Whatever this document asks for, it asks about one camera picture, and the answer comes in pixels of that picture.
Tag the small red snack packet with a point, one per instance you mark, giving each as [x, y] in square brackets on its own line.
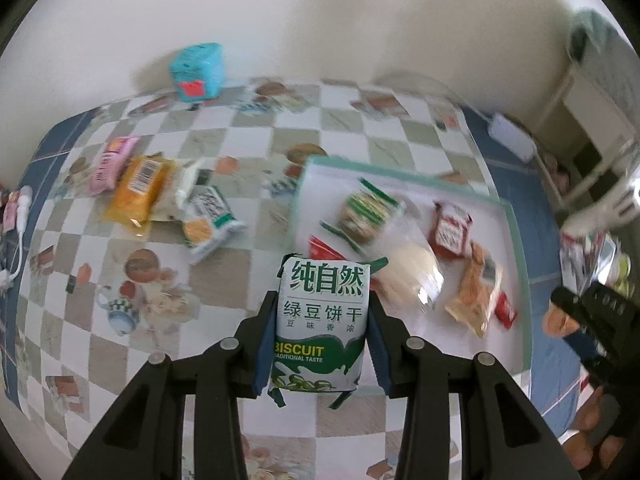
[506, 312]

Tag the pink snack packet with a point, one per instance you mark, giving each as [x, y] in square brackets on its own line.
[112, 165]

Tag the teal cloth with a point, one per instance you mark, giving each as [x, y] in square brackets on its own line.
[595, 30]

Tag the white round bun clear wrapper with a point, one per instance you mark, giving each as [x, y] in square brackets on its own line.
[407, 265]

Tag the orange cake packet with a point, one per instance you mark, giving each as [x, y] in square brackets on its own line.
[137, 190]

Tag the white power adapter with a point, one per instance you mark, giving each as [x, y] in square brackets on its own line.
[512, 137]

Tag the teal toy tin red face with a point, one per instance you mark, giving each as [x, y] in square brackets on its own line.
[197, 72]

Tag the brown and white snack packet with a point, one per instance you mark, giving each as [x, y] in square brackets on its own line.
[450, 232]

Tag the person's right hand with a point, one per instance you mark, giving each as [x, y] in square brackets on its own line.
[595, 420]

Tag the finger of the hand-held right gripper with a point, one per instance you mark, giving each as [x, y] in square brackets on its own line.
[610, 310]
[600, 370]

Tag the green biscuit packet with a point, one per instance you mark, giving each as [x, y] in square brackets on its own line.
[320, 320]

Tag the round cracker packet green label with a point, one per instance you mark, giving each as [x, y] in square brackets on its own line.
[365, 212]

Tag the large red snack packet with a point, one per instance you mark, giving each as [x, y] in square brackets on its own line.
[322, 249]

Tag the beige bread packet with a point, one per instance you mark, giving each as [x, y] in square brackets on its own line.
[475, 290]

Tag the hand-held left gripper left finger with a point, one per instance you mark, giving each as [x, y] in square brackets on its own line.
[262, 355]

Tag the small pink sachet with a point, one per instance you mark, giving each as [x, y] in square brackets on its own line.
[10, 212]

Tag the white and green cracker packet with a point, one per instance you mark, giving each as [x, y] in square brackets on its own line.
[210, 222]

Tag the crumpled shiny plastic bag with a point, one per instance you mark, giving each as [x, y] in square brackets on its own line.
[592, 260]

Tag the white rack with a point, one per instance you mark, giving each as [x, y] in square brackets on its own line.
[590, 110]

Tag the teal shallow tray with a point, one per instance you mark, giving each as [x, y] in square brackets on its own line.
[450, 370]

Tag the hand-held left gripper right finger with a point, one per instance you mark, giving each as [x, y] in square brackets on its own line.
[377, 355]

